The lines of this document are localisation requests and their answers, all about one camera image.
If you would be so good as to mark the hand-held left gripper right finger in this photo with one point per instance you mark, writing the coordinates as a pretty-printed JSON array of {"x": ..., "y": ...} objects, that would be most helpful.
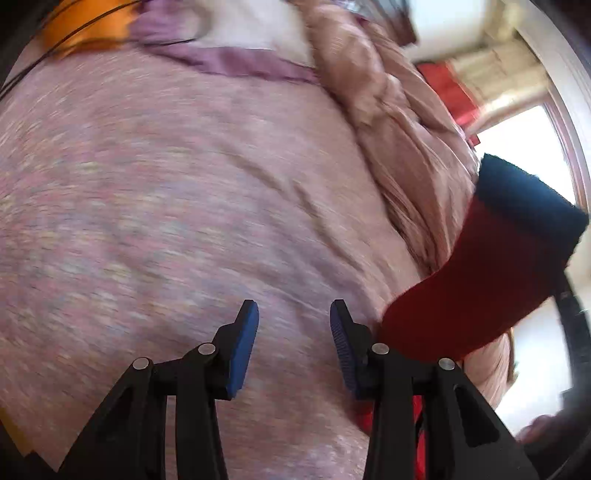
[{"x": 342, "y": 350}]

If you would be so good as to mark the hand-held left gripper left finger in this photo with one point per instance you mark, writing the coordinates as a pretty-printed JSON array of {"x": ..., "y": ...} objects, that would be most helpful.
[{"x": 244, "y": 347}]

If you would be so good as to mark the red knitted sweater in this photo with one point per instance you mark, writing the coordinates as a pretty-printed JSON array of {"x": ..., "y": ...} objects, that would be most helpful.
[{"x": 466, "y": 286}]

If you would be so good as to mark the person's right hand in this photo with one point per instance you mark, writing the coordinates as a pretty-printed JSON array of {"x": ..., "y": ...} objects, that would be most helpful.
[{"x": 538, "y": 428}]

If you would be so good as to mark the wooden framed window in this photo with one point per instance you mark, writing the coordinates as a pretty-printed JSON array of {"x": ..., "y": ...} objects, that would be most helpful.
[{"x": 526, "y": 138}]

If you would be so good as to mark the pink floral duvet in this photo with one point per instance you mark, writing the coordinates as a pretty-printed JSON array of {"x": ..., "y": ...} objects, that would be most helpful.
[{"x": 397, "y": 115}]

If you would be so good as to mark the cream and red curtain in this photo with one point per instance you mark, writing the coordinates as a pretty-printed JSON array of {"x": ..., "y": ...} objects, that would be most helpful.
[{"x": 475, "y": 78}]

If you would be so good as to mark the purple and white pillow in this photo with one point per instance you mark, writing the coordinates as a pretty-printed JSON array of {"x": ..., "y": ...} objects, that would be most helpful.
[{"x": 240, "y": 41}]

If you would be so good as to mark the orange cloth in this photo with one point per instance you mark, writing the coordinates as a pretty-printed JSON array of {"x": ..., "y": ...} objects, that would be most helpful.
[{"x": 85, "y": 23}]

